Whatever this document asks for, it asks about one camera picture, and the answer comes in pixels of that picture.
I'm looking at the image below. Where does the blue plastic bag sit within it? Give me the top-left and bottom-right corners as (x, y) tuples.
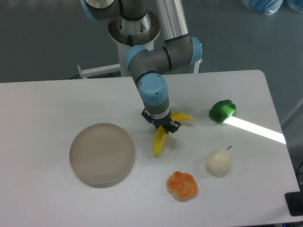
(241, 0), (283, 16)

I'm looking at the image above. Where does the orange twisted bread roll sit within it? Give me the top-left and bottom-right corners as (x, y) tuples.
(166, 171), (198, 202)

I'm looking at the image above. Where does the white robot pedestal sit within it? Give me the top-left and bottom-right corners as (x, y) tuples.
(108, 10), (160, 77)

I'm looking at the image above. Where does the clear plastic bag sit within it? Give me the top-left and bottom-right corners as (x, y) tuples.
(286, 0), (303, 15)

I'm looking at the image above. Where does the yellow banana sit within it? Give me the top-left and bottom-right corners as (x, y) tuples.
(152, 112), (193, 157)

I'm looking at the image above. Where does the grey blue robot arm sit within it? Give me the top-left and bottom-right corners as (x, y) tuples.
(81, 0), (202, 133)

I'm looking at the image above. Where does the green bell pepper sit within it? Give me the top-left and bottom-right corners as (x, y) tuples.
(209, 99), (236, 123)

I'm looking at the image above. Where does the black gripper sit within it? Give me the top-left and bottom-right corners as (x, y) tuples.
(141, 108), (180, 134)

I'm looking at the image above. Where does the pale white pear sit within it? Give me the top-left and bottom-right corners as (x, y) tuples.
(205, 146), (232, 177)

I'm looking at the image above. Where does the white left base strut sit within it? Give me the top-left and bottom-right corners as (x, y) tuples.
(77, 64), (120, 79)

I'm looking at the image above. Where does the beige round plate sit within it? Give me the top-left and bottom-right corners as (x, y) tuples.
(69, 123), (135, 188)

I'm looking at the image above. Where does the black device at table edge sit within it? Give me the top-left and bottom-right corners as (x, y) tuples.
(285, 192), (303, 217)

